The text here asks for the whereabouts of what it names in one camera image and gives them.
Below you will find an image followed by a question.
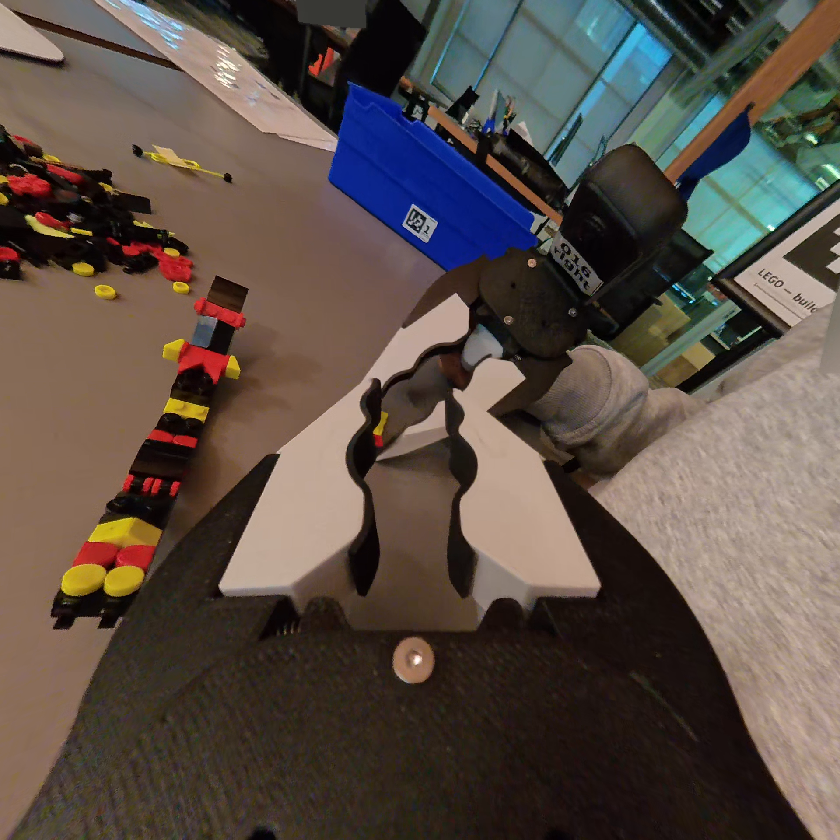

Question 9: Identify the person's right forearm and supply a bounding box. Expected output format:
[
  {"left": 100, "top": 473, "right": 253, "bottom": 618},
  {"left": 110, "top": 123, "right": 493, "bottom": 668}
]
[{"left": 525, "top": 344, "right": 700, "bottom": 475}]

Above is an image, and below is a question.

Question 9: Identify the large blue plastic bin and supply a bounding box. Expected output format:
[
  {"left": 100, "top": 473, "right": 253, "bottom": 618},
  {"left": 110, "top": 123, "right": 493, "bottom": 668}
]
[{"left": 327, "top": 82, "right": 540, "bottom": 271}]

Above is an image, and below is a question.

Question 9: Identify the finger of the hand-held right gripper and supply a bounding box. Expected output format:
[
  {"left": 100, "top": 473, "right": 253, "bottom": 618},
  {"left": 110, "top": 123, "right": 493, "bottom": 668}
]
[
  {"left": 376, "top": 292, "right": 483, "bottom": 398},
  {"left": 377, "top": 360, "right": 527, "bottom": 462}
]

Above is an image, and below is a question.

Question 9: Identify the blue cloth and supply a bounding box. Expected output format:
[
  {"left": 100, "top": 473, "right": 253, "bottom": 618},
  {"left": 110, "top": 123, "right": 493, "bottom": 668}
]
[{"left": 675, "top": 105, "right": 754, "bottom": 201}]

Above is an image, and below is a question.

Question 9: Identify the white board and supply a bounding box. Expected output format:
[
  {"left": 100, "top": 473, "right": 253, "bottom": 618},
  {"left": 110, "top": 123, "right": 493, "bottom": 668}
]
[{"left": 0, "top": 0, "right": 67, "bottom": 64}]

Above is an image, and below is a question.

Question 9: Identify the long lego build strip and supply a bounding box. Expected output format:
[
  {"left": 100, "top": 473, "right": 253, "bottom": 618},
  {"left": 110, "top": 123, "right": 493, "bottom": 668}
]
[{"left": 51, "top": 276, "right": 250, "bottom": 631}]

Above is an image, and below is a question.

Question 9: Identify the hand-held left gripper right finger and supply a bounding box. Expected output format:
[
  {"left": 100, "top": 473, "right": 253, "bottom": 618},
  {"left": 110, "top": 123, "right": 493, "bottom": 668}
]
[{"left": 446, "top": 397, "right": 602, "bottom": 616}]

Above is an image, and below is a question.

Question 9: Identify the white printed sign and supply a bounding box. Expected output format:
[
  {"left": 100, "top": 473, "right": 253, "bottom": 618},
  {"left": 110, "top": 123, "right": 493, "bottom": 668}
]
[{"left": 734, "top": 197, "right": 840, "bottom": 327}]

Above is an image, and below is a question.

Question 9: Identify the black bundle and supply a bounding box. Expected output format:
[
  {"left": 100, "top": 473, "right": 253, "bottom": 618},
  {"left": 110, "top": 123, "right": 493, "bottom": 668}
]
[{"left": 489, "top": 128, "right": 572, "bottom": 207}]

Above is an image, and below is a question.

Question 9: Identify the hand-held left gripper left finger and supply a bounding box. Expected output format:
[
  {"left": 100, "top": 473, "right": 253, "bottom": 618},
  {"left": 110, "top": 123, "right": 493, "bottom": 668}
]
[{"left": 218, "top": 377, "right": 385, "bottom": 599}]

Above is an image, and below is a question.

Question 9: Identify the white instruction sheet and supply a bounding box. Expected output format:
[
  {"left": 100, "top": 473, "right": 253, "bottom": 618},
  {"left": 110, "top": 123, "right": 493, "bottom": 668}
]
[{"left": 92, "top": 0, "right": 340, "bottom": 153}]

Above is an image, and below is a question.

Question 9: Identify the pile of lego pieces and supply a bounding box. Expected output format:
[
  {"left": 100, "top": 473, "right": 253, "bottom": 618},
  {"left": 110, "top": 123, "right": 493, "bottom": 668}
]
[{"left": 0, "top": 123, "right": 196, "bottom": 282}]

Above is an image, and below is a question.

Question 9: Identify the yellow stick with black ends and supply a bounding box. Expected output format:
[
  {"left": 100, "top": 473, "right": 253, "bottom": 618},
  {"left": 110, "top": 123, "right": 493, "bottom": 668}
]
[{"left": 131, "top": 144, "right": 234, "bottom": 185}]

